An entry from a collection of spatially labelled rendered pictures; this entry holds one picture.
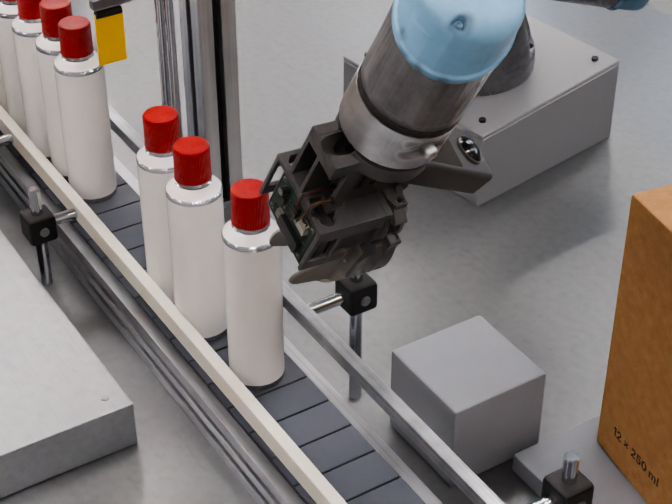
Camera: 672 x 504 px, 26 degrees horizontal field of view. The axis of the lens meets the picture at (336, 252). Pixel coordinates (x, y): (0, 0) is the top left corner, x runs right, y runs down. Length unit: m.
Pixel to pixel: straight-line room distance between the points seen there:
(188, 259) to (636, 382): 0.41
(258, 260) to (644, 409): 0.35
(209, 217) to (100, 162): 0.29
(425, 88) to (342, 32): 1.12
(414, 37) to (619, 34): 1.19
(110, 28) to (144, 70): 0.49
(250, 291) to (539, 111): 0.54
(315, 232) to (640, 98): 0.95
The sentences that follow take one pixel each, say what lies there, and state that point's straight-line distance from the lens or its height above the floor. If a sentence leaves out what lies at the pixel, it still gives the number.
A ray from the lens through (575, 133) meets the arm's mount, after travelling 1.76.
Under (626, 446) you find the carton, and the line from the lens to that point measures 1.30.
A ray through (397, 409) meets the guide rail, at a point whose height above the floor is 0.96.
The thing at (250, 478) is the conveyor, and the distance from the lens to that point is 1.29.
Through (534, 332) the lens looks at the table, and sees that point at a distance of 1.49.
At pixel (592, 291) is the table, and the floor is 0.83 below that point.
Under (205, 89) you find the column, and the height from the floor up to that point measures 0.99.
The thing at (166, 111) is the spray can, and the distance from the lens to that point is 1.35.
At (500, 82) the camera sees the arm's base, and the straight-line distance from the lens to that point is 1.68.
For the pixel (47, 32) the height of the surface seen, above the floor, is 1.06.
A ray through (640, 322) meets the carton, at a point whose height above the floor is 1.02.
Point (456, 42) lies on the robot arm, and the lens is 0.87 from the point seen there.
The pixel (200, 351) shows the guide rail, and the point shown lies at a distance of 1.33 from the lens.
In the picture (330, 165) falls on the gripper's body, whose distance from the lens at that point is 0.98.
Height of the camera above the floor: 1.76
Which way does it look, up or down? 36 degrees down
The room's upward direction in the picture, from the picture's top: straight up
